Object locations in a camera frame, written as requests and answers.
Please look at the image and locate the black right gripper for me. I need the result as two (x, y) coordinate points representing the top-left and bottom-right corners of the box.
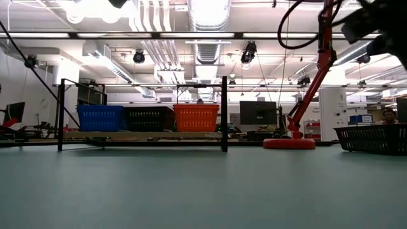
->
(364, 0), (407, 70)

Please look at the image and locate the person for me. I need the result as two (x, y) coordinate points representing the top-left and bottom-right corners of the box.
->
(380, 108), (399, 125)

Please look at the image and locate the blue storage box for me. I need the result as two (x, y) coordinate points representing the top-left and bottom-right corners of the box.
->
(348, 114), (373, 125)

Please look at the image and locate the white pillar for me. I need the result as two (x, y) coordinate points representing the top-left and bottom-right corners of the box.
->
(318, 87), (348, 142)

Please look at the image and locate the black monitor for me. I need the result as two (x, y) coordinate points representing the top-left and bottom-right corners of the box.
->
(2, 101), (27, 125)
(239, 101), (278, 126)

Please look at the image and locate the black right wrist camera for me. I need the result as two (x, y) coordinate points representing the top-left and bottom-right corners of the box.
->
(341, 6), (382, 45)

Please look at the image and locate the black ceiling camera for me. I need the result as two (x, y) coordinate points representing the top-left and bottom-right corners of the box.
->
(132, 50), (146, 65)
(355, 53), (371, 65)
(24, 54), (39, 69)
(240, 41), (258, 65)

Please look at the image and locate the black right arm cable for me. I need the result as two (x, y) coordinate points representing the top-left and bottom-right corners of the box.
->
(277, 0), (346, 51)

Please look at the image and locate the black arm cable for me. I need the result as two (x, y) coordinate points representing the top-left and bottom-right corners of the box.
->
(277, 0), (346, 51)
(0, 20), (81, 129)

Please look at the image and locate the silver ventilation duct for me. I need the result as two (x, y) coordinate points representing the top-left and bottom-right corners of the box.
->
(187, 0), (232, 65)

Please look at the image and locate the black frame wooden shelf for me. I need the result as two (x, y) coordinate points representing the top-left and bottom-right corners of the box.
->
(57, 75), (230, 153)

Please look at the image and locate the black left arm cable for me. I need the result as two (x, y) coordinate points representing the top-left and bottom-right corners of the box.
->
(0, 20), (81, 129)

